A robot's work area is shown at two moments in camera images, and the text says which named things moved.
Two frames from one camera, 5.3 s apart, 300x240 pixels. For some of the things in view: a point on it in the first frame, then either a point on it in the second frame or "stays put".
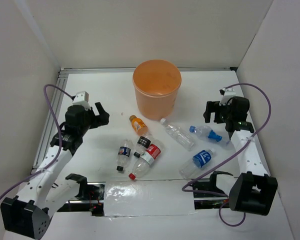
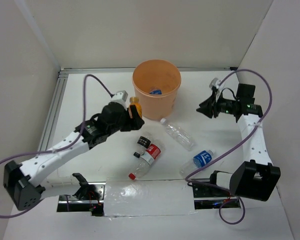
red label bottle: x=146 y=159 stays put
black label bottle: x=143 y=143 stays put
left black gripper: x=102 y=119 → x=135 y=122
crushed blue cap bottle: x=204 y=131 → x=156 y=92
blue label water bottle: x=198 y=161 stays put
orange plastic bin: x=156 y=82 stays put
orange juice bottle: x=137 y=123 → x=135 y=101
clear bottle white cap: x=182 y=138 stays put
